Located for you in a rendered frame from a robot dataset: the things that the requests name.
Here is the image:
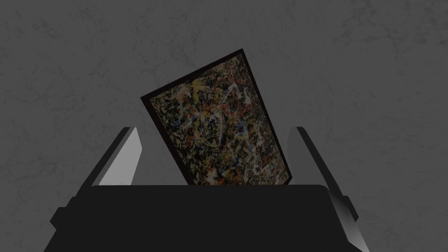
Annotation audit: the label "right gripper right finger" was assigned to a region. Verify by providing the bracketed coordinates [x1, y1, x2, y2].
[287, 126, 343, 196]

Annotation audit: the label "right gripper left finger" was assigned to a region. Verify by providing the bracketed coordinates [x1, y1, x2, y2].
[81, 126, 143, 187]

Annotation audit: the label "black-framed abstract splatter painting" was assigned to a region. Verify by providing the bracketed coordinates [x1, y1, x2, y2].
[140, 48, 293, 186]

